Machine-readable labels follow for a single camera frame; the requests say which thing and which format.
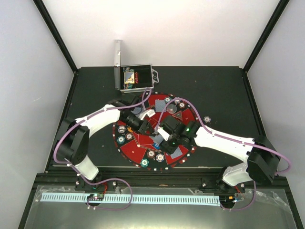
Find blue card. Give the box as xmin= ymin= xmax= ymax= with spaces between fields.
xmin=155 ymin=100 xmax=166 ymax=113
xmin=132 ymin=107 xmax=142 ymax=115
xmin=170 ymin=146 xmax=183 ymax=159

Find blue white chips seat seven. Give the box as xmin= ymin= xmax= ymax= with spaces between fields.
xmin=118 ymin=125 xmax=126 ymax=134

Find brown chip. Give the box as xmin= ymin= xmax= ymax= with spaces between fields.
xmin=179 ymin=102 xmax=186 ymax=108
xmin=125 ymin=133 xmax=133 ymax=141
xmin=147 ymin=151 xmax=155 ymax=158

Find black triangular token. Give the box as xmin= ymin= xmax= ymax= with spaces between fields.
xmin=172 ymin=111 xmax=183 ymax=121

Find green chips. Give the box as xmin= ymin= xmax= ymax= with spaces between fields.
xmin=117 ymin=136 xmax=125 ymax=144
xmin=140 ymin=158 xmax=149 ymax=168
xmin=164 ymin=97 xmax=171 ymax=104

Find grey card deck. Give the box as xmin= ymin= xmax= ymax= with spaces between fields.
xmin=150 ymin=135 xmax=164 ymax=145

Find clear round dealer puck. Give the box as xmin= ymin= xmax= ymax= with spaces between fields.
xmin=166 ymin=104 xmax=177 ymax=114

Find purple white chip stack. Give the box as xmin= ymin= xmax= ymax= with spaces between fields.
xmin=203 ymin=116 xmax=211 ymax=123

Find blue white chip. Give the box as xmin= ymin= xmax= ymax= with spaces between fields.
xmin=156 ymin=154 xmax=165 ymax=162

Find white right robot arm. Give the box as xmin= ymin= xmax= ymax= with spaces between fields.
xmin=155 ymin=116 xmax=280 ymax=193

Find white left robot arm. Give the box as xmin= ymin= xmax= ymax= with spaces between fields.
xmin=53 ymin=97 xmax=156 ymax=190

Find round red black poker mat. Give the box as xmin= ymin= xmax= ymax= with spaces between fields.
xmin=112 ymin=92 xmax=202 ymax=170

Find open aluminium poker case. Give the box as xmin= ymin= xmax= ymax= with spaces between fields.
xmin=113 ymin=40 xmax=160 ymax=93

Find card pack in case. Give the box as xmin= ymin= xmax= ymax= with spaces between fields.
xmin=124 ymin=72 xmax=135 ymax=84

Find small green circuit board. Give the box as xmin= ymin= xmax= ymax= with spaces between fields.
xmin=87 ymin=193 xmax=104 ymax=201

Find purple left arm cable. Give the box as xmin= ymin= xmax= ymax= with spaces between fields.
xmin=53 ymin=87 xmax=153 ymax=186

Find light blue cable duct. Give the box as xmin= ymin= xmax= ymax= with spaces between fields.
xmin=40 ymin=193 xmax=220 ymax=207

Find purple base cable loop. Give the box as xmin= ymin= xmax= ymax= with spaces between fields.
xmin=84 ymin=178 xmax=133 ymax=212

